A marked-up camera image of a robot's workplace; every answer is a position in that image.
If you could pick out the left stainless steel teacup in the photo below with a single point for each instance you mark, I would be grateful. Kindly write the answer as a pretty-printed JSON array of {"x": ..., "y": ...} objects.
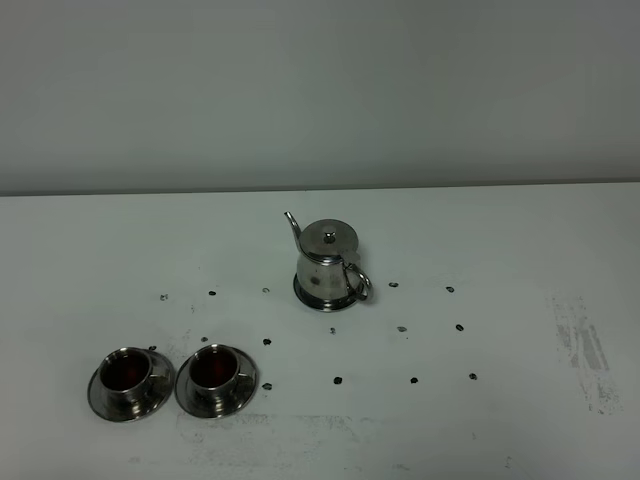
[{"x": 131, "y": 374}]

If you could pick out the right stainless steel saucer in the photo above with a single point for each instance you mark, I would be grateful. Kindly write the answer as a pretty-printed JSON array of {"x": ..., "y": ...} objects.
[{"x": 201, "y": 408}]

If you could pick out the stainless steel teacup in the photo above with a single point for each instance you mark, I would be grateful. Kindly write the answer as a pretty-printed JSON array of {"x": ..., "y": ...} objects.
[
  {"x": 131, "y": 374},
  {"x": 218, "y": 373}
]

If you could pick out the stainless steel teapot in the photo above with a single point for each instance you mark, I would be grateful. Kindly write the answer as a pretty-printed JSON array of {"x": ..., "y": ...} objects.
[{"x": 329, "y": 264}]

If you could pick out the left stainless steel saucer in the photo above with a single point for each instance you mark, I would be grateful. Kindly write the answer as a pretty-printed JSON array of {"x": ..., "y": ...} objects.
[{"x": 127, "y": 412}]

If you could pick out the stainless steel saucer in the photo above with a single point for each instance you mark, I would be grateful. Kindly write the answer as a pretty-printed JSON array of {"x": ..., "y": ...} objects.
[
  {"x": 127, "y": 412},
  {"x": 201, "y": 408}
]

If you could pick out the right stainless steel teacup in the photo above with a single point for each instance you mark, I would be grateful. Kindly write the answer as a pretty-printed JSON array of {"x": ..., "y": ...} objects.
[{"x": 218, "y": 373}]

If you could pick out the steel teapot saucer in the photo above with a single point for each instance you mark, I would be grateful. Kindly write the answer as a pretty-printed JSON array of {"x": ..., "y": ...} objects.
[{"x": 359, "y": 294}]

